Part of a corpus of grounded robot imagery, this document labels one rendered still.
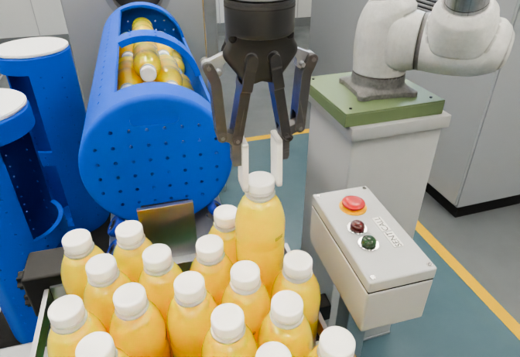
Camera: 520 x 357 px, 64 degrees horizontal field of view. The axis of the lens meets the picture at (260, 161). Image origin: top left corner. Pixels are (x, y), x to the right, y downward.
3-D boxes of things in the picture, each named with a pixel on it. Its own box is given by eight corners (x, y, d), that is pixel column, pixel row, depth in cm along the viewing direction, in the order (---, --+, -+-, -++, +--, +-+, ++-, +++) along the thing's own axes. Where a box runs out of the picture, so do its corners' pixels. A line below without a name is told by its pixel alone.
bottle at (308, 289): (301, 382, 62) (309, 297, 52) (261, 358, 65) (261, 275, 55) (321, 345, 67) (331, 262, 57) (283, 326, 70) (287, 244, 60)
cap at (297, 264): (303, 285, 54) (304, 276, 53) (278, 273, 56) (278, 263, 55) (316, 266, 57) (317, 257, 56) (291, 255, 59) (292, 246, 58)
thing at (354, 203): (357, 198, 68) (358, 192, 67) (368, 211, 65) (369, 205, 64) (337, 201, 67) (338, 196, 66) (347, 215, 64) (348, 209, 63)
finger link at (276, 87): (258, 46, 47) (269, 42, 48) (275, 129, 54) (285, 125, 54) (267, 56, 44) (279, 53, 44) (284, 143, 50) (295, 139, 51)
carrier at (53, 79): (73, 197, 227) (38, 231, 203) (25, 37, 181) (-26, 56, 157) (120, 205, 221) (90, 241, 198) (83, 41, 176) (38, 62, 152)
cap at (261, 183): (239, 191, 55) (239, 180, 55) (258, 179, 58) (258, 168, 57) (261, 203, 53) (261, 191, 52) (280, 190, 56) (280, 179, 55)
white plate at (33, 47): (25, 35, 180) (26, 37, 181) (-26, 53, 157) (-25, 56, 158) (81, 39, 175) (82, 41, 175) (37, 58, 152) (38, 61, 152)
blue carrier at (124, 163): (186, 77, 161) (181, 0, 146) (233, 214, 89) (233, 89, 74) (108, 82, 154) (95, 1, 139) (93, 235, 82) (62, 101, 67)
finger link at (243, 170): (248, 144, 50) (242, 145, 50) (248, 191, 53) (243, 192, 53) (243, 133, 52) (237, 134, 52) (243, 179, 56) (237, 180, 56)
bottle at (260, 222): (228, 287, 65) (223, 190, 55) (258, 263, 69) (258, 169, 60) (261, 312, 61) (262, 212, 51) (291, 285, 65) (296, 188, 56)
